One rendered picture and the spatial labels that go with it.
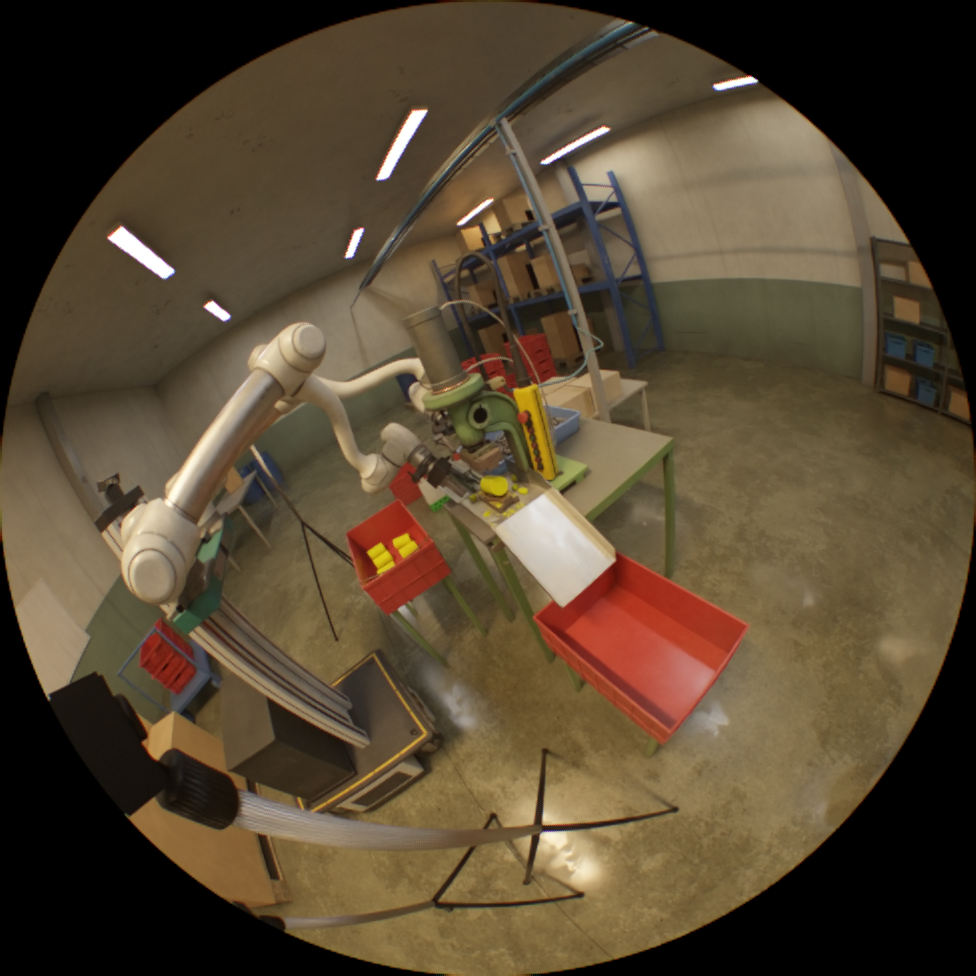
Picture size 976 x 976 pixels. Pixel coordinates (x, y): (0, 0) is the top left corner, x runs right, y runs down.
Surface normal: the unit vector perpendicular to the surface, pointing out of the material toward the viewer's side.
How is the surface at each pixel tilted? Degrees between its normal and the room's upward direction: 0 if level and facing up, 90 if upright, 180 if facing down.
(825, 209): 90
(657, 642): 0
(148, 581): 92
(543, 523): 30
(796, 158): 90
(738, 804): 0
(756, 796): 0
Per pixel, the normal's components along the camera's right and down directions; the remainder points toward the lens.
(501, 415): 0.50, 0.30
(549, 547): -0.05, -0.54
